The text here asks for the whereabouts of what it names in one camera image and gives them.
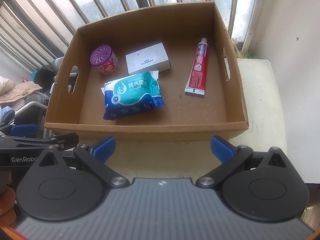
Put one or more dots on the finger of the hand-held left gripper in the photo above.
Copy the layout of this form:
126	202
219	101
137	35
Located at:
23	129

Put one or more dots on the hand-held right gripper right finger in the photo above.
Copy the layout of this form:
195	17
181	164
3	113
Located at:
221	148

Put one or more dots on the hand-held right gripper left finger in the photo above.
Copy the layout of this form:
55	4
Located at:
103	148

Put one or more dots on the blue wet wipes pack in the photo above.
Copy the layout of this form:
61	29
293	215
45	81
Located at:
130	95

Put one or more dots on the brown cardboard box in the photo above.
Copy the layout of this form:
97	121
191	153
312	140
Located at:
175	110

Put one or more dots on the red toothpaste tube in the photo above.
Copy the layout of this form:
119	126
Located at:
198	72

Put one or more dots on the purple air freshener jar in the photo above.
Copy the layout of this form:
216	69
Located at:
101	55

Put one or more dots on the small white carton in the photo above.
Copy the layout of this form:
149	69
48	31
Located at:
147	57

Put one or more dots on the person's left hand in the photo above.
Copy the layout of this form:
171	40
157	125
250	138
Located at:
7	205

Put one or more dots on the black wheelchair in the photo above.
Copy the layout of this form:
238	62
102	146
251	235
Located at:
27	107

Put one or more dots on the light blue cloth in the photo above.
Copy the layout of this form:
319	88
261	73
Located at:
5	111

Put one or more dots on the beige jacket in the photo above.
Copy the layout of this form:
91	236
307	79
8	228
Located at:
17	90

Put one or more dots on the dark teal object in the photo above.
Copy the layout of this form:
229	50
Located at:
41	76

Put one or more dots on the small green plant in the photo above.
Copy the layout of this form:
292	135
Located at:
246	54

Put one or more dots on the metal window grille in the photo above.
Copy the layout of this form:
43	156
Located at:
95	0

